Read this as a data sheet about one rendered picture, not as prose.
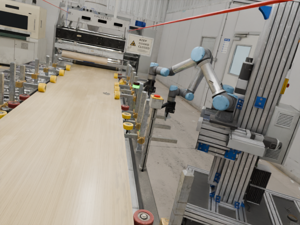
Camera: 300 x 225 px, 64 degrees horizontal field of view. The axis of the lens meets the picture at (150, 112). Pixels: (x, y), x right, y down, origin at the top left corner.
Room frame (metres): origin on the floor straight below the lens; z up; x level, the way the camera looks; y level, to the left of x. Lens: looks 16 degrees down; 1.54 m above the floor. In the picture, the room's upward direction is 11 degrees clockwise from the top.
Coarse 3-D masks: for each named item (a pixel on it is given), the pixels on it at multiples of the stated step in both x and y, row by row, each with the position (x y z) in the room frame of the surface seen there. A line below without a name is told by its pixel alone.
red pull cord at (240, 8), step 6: (270, 0) 0.45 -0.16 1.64; (276, 0) 0.43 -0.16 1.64; (282, 0) 0.42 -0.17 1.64; (288, 0) 0.41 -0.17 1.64; (240, 6) 0.55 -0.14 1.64; (246, 6) 0.52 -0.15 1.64; (252, 6) 0.50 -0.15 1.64; (258, 6) 0.49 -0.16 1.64; (216, 12) 0.67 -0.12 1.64; (222, 12) 0.63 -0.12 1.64; (186, 18) 0.93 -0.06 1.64; (192, 18) 0.86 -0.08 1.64; (162, 24) 1.36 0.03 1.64
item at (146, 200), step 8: (136, 144) 1.87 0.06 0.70; (136, 152) 1.71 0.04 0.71; (136, 160) 1.59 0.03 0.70; (136, 168) 1.48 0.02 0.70; (136, 176) 1.42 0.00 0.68; (144, 176) 1.40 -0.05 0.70; (136, 184) 1.37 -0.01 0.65; (144, 184) 1.30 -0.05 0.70; (144, 192) 1.22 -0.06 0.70; (152, 192) 1.24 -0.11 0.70; (144, 200) 1.15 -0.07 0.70; (152, 200) 1.16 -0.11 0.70; (144, 208) 1.08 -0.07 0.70; (152, 208) 1.10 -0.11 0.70
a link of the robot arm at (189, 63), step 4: (188, 60) 2.16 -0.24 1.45; (192, 60) 2.14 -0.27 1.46; (176, 64) 2.25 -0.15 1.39; (180, 64) 2.20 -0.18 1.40; (184, 64) 2.18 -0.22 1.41; (188, 64) 2.16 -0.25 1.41; (192, 64) 2.14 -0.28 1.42; (172, 68) 2.24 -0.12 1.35; (176, 68) 2.22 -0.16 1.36; (180, 68) 2.20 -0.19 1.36; (184, 68) 2.19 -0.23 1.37; (172, 72) 2.25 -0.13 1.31; (176, 72) 2.24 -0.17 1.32
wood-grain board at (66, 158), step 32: (32, 96) 1.97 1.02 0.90; (64, 96) 2.16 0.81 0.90; (96, 96) 2.39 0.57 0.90; (0, 128) 1.27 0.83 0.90; (32, 128) 1.35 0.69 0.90; (64, 128) 1.45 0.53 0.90; (96, 128) 1.56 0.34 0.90; (0, 160) 0.95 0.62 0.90; (32, 160) 1.01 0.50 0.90; (64, 160) 1.06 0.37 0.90; (96, 160) 1.12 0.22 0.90; (0, 192) 0.75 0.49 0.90; (32, 192) 0.79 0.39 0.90; (64, 192) 0.82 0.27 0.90; (96, 192) 0.86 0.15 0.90; (128, 192) 0.91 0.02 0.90; (0, 224) 0.61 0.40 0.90; (32, 224) 0.64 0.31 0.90; (64, 224) 0.66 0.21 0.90; (96, 224) 0.69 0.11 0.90; (128, 224) 0.72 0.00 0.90
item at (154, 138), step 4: (124, 132) 1.76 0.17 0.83; (128, 136) 1.74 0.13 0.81; (132, 136) 1.75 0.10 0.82; (136, 136) 1.75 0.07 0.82; (152, 136) 1.80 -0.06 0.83; (152, 140) 1.78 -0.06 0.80; (156, 140) 1.79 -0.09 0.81; (160, 140) 1.79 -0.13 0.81; (164, 140) 1.80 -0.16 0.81; (168, 140) 1.81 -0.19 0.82; (172, 140) 1.81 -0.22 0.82; (176, 140) 1.82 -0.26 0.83
